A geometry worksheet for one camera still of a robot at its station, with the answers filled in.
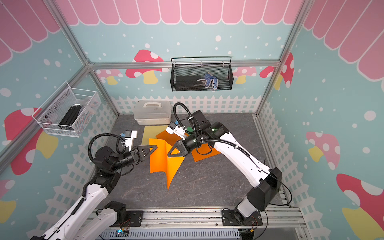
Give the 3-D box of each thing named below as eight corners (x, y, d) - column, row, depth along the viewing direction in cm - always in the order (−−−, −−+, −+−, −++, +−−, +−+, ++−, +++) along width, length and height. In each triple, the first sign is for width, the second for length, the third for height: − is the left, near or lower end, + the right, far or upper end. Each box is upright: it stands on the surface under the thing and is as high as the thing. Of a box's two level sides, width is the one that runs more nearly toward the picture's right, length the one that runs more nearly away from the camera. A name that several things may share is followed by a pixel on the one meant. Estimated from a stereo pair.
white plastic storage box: (134, 126, 115) (127, 115, 105) (139, 111, 126) (134, 99, 115) (170, 126, 115) (168, 115, 105) (172, 111, 126) (170, 99, 115)
